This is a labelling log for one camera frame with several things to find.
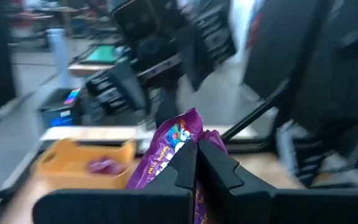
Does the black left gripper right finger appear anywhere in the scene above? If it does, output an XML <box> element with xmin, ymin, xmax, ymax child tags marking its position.
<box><xmin>197</xmin><ymin>139</ymin><xmax>358</xmax><ymax>224</ymax></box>

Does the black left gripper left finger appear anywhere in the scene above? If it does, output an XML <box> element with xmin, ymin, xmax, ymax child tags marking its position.
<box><xmin>32</xmin><ymin>139</ymin><xmax>198</xmax><ymax>224</ymax></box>

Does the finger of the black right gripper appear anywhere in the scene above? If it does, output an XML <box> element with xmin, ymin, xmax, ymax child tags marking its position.
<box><xmin>175</xmin><ymin>4</ymin><xmax>237</xmax><ymax>93</ymax></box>
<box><xmin>85</xmin><ymin>60</ymin><xmax>147</xmax><ymax>116</ymax></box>

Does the purple Skittles candy pack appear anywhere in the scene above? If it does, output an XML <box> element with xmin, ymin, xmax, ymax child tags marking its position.
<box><xmin>125</xmin><ymin>108</ymin><xmax>228</xmax><ymax>224</ymax></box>
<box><xmin>88</xmin><ymin>157</ymin><xmax>127</xmax><ymax>175</ymax></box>

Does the green cutting mat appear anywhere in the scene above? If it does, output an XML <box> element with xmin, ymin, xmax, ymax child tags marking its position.
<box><xmin>84</xmin><ymin>45</ymin><xmax>121</xmax><ymax>65</ymax></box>

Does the black computer with coloured lights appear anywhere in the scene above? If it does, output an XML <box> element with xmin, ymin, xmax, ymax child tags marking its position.
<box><xmin>39</xmin><ymin>88</ymin><xmax>84</xmax><ymax>128</ymax></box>

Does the white tower fan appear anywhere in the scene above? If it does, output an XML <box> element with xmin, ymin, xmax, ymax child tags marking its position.
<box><xmin>47</xmin><ymin>27</ymin><xmax>71</xmax><ymax>90</ymax></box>

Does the large black cabinet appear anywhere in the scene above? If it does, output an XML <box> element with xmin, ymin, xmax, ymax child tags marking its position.
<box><xmin>243</xmin><ymin>0</ymin><xmax>326</xmax><ymax>98</ymax></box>

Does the yellow plastic bin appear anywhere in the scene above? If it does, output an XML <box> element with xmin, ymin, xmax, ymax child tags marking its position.
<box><xmin>37</xmin><ymin>138</ymin><xmax>137</xmax><ymax>191</ymax></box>

